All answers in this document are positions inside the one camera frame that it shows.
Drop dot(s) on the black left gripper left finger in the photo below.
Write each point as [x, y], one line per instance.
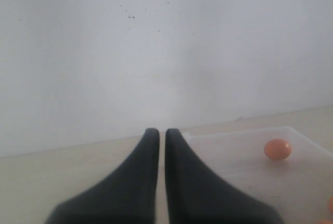
[127, 195]

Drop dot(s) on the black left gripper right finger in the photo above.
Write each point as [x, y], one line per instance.
[195, 194]

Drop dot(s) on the brown egg back right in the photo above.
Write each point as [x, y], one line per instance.
[277, 149]

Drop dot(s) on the brown egg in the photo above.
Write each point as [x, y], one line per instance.
[330, 205]
[277, 149]
[325, 222]

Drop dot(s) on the brown egg right front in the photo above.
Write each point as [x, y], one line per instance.
[325, 222]

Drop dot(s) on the brown egg right middle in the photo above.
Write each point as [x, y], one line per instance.
[330, 205]

